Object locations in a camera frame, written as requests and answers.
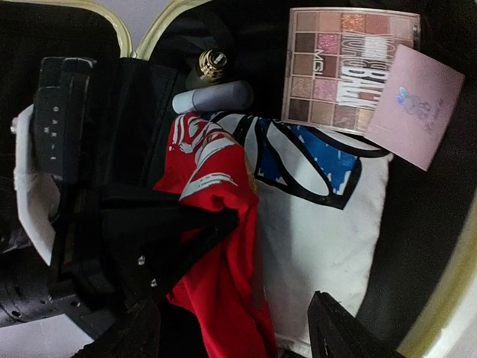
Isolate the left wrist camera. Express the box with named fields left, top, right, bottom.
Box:
left=12, top=57, right=97, bottom=265

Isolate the red t-shirt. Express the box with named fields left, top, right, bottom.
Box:
left=154, top=113, right=277, bottom=357

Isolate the small pink card box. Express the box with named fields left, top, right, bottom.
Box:
left=364, top=45, right=464, bottom=171

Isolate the pale green hard-shell suitcase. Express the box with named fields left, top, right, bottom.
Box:
left=1, top=1, right=476, bottom=357

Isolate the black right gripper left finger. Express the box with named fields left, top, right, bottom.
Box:
left=72, top=298, right=160, bottom=358

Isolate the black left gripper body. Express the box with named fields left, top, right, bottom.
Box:
left=1, top=185, right=239, bottom=336

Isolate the white printed t-shirt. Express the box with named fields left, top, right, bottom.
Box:
left=209, top=112, right=393, bottom=357

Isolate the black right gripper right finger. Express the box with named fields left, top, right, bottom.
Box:
left=307, top=291, right=402, bottom=358

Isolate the grey lipstick tube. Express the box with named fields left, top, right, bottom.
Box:
left=172, top=81, right=254, bottom=114

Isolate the gold cap perfume bottle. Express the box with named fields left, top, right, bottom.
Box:
left=185, top=49, right=227, bottom=90

